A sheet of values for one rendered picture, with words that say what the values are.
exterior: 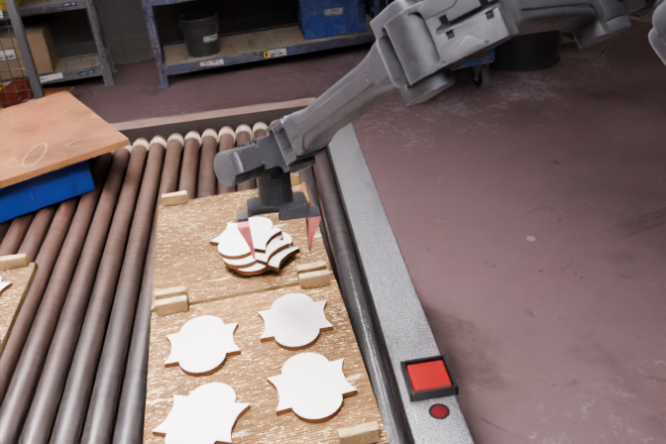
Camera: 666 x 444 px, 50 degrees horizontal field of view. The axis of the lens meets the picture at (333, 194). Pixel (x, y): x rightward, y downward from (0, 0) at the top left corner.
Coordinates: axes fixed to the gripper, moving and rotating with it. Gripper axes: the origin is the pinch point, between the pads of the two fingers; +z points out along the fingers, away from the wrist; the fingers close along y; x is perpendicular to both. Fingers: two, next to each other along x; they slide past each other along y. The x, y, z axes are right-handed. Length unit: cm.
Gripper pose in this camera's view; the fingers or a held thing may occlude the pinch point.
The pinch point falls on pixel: (281, 250)
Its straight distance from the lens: 126.1
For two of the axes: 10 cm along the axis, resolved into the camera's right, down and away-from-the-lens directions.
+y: 9.8, -1.3, 1.3
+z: 0.8, 9.5, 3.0
